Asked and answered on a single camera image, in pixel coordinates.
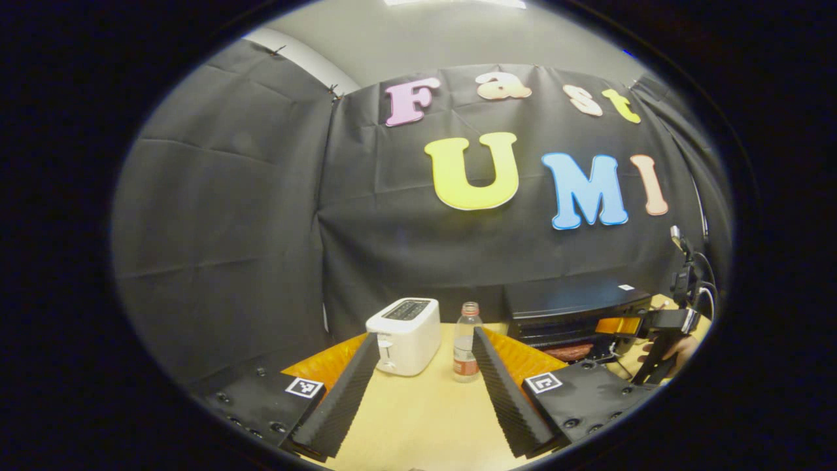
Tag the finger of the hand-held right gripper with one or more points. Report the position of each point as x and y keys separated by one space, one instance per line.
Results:
x=618 y=325

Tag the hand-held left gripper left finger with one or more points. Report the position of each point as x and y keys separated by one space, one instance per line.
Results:
x=343 y=405

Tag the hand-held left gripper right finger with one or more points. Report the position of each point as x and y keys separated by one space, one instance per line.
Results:
x=503 y=399

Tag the black electric oven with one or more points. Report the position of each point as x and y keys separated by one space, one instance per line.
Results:
x=569 y=301

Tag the roasted brown meat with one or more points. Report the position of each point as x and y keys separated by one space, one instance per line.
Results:
x=569 y=352

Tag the clear plastic water bottle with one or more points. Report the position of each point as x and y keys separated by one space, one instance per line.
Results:
x=465 y=353

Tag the white toaster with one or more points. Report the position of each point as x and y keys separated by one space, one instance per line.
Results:
x=412 y=340

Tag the black backdrop cloth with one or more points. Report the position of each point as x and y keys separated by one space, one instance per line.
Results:
x=261 y=229

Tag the large ceiling light panel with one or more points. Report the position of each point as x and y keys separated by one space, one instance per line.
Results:
x=458 y=2

